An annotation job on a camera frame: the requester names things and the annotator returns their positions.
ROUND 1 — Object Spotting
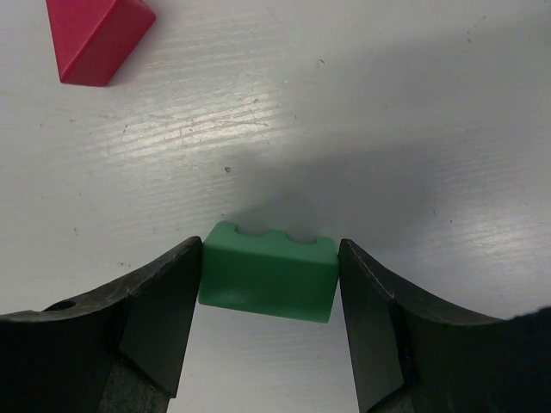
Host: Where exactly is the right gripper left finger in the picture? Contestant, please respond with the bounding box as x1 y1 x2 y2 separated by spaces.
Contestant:
1 237 202 412

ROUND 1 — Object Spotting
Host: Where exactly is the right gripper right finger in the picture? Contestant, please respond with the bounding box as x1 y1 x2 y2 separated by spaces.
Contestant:
338 239 550 412

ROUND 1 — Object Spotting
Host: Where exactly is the light green rectangular block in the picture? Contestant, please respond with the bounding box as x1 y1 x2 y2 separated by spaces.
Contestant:
198 222 339 323

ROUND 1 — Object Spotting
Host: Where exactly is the red triangular wood block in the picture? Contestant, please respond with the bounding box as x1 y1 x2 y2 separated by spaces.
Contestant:
46 0 156 87

